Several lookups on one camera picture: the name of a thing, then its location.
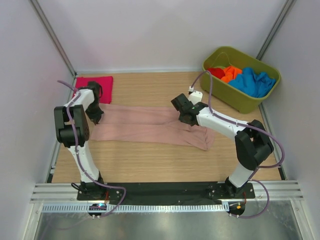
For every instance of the blue t shirt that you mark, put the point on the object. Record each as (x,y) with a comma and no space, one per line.
(252,84)

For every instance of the orange t shirt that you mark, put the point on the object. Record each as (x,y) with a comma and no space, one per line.
(230,73)

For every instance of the olive green plastic bin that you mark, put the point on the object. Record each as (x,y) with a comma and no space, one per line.
(225,56)

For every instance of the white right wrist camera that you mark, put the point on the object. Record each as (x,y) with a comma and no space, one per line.
(196,96)

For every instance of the white slotted cable duct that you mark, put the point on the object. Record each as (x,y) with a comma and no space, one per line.
(102,208)

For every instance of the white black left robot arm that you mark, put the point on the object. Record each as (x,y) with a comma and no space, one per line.
(72,130)

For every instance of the dusty pink t shirt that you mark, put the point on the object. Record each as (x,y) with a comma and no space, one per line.
(149,125)

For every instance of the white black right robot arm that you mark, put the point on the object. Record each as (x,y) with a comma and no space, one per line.
(252,142)

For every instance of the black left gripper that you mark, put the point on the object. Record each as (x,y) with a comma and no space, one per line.
(96,117)

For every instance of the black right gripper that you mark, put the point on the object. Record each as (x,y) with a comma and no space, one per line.
(180,119)

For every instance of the folded magenta t shirt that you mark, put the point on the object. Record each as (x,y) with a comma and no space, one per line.
(106,82)

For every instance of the red t shirt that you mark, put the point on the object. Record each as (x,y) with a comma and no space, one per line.
(217,72)

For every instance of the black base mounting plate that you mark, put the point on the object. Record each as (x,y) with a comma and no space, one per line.
(162,193)

